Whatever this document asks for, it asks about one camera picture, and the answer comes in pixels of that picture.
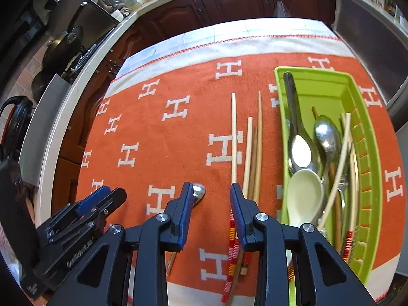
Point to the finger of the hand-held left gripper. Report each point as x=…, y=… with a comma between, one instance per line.
x=108, y=204
x=94, y=199

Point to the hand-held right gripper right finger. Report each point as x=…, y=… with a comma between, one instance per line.
x=236, y=212

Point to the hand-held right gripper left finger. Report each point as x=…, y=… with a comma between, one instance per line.
x=186, y=220

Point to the brown wooden chopstick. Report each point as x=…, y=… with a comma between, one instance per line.
x=253, y=165

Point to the white ceramic spoon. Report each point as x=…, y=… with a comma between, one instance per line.
x=302, y=191

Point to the striped-end bamboo chopstick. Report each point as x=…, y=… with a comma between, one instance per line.
x=353, y=181
x=233, y=134

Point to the large metal spoon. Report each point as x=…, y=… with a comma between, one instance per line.
x=301, y=156

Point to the green plastic utensil tray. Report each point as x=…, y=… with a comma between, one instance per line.
x=325, y=86

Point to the orange patterned blanket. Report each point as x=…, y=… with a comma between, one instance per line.
x=191, y=86

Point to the white kitchen countertop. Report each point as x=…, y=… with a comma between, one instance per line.
x=105, y=47

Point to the black frying pan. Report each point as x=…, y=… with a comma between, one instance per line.
x=63, y=46

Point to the hanging plastic bag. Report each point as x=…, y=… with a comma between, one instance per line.
x=280, y=10

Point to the dark wooden kitchen cabinets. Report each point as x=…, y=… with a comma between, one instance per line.
x=223, y=3

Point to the white shelf cabinet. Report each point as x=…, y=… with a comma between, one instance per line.
x=360, y=22

